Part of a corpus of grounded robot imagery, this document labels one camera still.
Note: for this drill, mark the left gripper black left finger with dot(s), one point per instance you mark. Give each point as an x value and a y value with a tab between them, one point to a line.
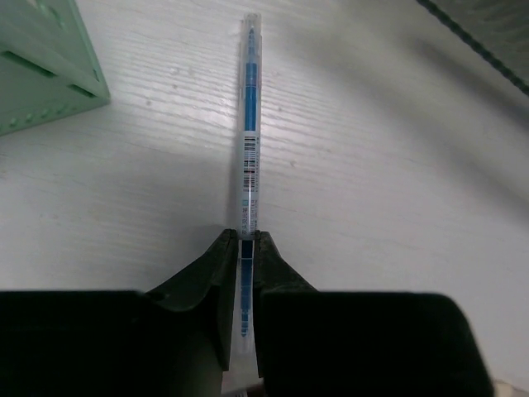
174	340

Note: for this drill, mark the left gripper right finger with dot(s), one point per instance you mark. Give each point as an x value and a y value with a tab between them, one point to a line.
351	343

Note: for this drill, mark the blue pen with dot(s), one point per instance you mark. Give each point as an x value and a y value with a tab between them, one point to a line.
248	179

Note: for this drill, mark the clear plastic drawer cabinet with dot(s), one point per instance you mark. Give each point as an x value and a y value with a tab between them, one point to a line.
497	30

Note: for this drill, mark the green plastic file organizer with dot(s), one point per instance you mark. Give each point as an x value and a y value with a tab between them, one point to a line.
49	69

